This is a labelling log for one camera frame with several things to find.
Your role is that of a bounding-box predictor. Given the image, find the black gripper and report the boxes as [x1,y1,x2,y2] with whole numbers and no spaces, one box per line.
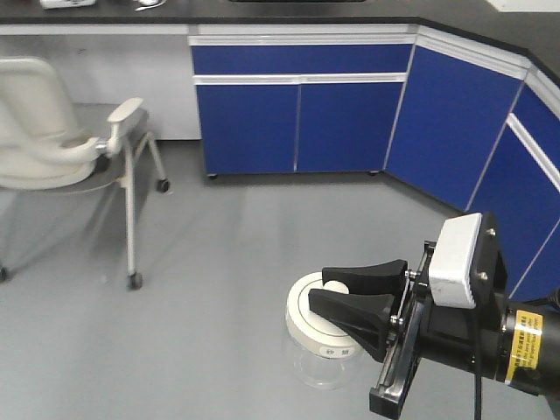
[308,241,507,415]

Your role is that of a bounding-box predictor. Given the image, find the glass jar with white lid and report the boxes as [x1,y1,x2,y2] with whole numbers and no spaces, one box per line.
[283,272,366,390]

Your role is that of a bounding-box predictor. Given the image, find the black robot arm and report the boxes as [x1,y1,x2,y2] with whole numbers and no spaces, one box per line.
[308,241,559,419]

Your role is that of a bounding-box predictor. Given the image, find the blue lab cabinets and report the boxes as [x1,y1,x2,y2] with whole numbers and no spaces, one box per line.
[189,24,559,300]

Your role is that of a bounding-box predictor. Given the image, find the cream rolling chair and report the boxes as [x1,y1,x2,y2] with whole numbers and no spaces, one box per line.
[1,56,171,290]

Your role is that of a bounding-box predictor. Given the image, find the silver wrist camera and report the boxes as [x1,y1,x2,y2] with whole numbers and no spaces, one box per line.
[428,212,507,310]

